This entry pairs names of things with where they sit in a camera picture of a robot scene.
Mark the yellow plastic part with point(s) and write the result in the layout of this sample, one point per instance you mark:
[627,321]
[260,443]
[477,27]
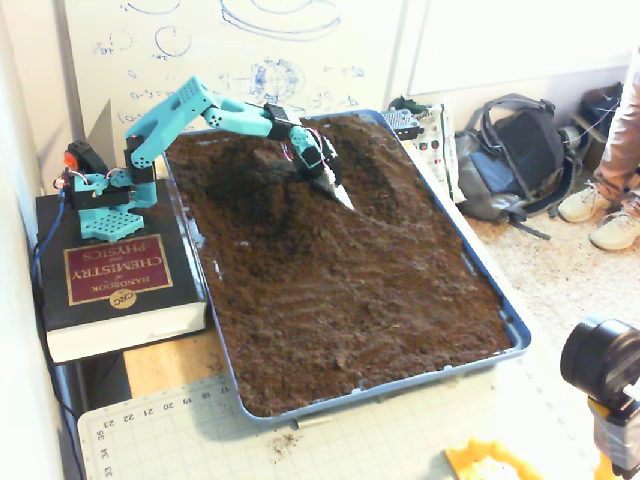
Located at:
[465,457]

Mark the white shoe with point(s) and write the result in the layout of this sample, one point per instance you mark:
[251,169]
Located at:
[617,230]
[582,205]

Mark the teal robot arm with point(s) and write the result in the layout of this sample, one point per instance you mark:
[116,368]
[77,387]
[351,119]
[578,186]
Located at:
[165,120]

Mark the blue plastic tray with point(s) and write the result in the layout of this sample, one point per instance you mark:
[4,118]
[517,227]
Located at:
[522,342]

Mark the cardboard box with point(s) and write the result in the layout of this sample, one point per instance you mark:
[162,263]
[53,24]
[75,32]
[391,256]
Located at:
[592,150]

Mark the black camera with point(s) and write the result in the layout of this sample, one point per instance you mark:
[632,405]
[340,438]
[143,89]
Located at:
[595,355]

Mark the brown soil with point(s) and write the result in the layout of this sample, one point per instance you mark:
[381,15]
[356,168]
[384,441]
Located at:
[350,300]

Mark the black vented device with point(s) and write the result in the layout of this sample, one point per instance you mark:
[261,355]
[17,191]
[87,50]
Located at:
[400,122]

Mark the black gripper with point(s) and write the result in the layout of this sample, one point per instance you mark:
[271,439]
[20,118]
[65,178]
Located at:
[330,181]

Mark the yellow camera stand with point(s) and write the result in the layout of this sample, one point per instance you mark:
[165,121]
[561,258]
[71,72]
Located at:
[615,435]

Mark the grey cutting mat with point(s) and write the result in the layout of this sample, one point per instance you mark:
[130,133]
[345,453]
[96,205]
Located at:
[200,440]

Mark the whiteboard with blue drawings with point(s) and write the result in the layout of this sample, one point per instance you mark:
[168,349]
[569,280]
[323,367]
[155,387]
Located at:
[225,50]

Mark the white cylindrical object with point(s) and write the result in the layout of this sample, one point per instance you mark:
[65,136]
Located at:
[570,137]

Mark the grey backpack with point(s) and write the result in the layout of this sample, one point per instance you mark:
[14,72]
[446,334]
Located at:
[515,150]

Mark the person leg beige trousers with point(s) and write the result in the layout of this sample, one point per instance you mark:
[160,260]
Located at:
[622,140]

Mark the black chemistry handbook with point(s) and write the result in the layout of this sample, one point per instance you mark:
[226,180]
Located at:
[120,270]

